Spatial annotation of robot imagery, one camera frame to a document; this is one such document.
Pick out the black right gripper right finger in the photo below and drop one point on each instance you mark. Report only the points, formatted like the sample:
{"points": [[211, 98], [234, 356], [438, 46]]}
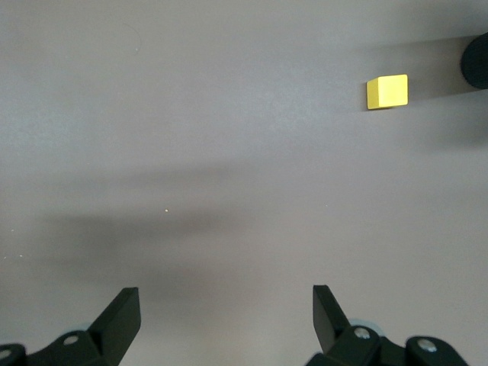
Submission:
{"points": [[328, 324]]}

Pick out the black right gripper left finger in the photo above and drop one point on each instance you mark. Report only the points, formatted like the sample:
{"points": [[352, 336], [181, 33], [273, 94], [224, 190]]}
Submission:
{"points": [[114, 328]]}

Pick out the yellow block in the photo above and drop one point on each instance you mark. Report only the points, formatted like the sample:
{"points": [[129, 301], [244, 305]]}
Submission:
{"points": [[389, 91]]}

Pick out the black round knob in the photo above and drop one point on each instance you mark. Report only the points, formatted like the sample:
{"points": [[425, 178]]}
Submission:
{"points": [[476, 61]]}

